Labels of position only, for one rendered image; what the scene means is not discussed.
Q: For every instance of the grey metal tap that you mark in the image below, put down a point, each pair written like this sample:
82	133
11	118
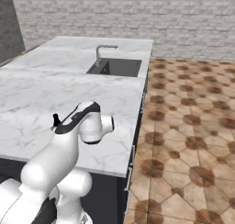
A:
98	51

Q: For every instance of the dark counter cabinet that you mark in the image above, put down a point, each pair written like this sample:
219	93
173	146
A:
104	197

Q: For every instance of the dark sink basin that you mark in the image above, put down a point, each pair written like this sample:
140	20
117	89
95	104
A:
119	68

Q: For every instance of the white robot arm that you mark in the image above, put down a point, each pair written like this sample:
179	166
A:
52	163

